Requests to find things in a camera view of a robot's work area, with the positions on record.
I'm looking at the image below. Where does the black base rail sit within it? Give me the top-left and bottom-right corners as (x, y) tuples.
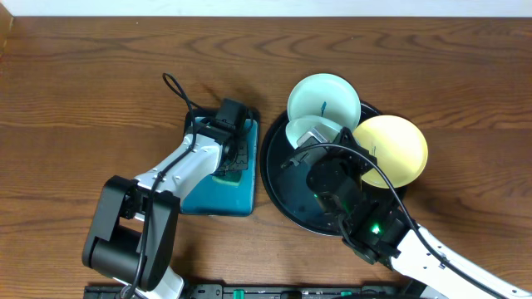
(82, 282), (416, 299)

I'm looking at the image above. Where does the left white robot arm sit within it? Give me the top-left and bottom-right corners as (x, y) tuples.
(82, 120), (259, 298)

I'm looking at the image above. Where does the black rectangular water tray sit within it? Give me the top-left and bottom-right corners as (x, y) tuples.
(181, 110), (259, 217)

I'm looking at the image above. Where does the yellow plate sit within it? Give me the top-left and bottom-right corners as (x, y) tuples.
(352, 115), (428, 188)

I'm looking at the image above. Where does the mint plate with blue stain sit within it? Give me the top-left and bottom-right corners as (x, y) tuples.
(287, 73), (362, 130)

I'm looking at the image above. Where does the green yellow sponge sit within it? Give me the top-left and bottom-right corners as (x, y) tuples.
(212, 172), (243, 187)

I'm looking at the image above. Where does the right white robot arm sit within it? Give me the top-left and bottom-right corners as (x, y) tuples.
(285, 128), (531, 298)

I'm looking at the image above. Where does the round black serving tray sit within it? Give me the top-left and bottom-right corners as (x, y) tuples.
(260, 112), (398, 236)

